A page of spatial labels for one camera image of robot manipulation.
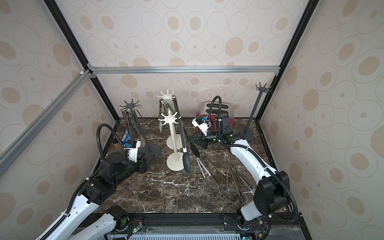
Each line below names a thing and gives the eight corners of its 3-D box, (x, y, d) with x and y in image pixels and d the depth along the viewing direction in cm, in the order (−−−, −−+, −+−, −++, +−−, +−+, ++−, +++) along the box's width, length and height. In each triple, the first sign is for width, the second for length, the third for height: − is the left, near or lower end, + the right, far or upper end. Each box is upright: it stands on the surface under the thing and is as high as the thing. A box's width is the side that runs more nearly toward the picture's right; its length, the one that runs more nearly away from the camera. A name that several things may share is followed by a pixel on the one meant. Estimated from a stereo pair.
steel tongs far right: (240, 197, 84) (241, 196, 82) (229, 167, 95) (229, 165, 94) (241, 197, 84) (242, 195, 82) (230, 166, 96) (231, 165, 94)
